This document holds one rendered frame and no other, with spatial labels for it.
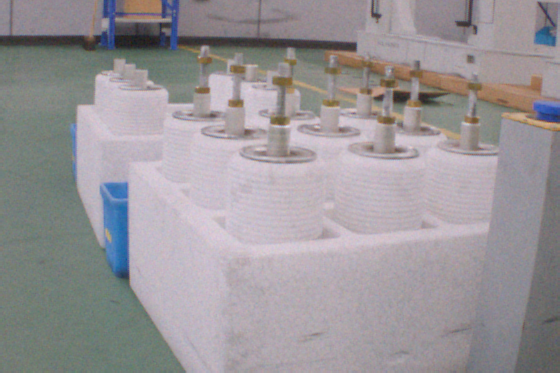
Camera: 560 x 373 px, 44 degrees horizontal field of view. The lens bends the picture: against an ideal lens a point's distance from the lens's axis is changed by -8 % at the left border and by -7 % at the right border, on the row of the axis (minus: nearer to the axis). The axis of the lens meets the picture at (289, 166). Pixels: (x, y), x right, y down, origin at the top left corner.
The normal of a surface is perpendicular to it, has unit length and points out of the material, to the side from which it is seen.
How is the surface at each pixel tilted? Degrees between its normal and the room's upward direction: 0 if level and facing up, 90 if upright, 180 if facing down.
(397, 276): 90
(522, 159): 90
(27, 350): 0
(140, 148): 90
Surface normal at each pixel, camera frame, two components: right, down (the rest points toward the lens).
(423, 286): 0.42, 0.22
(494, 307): -0.91, 0.04
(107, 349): 0.06, -0.97
